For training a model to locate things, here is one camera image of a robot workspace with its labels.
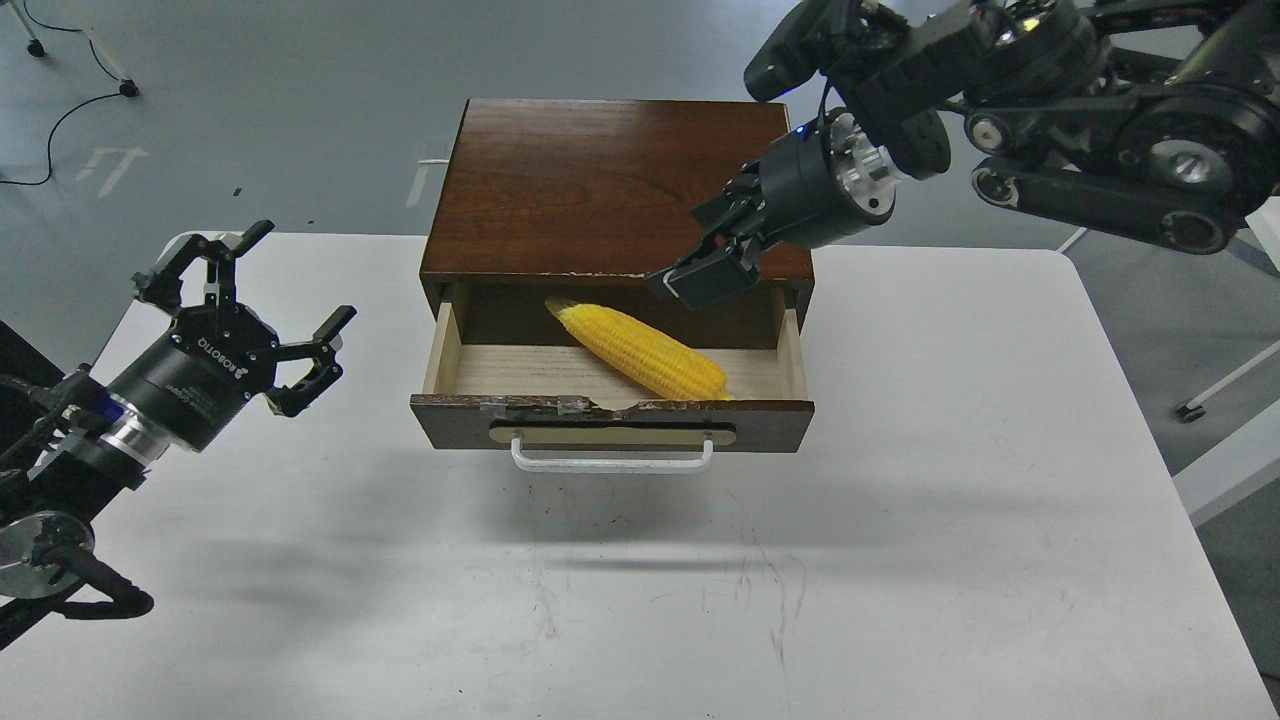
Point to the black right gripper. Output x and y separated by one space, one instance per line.
817 184

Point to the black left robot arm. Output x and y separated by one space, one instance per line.
90 441

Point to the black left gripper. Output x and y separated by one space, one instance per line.
196 377

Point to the dark wooden cabinet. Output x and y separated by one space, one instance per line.
557 190

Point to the wooden drawer with white handle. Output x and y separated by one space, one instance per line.
485 386

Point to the yellow corn cob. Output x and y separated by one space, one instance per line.
647 356

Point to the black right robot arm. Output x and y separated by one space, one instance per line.
1152 120

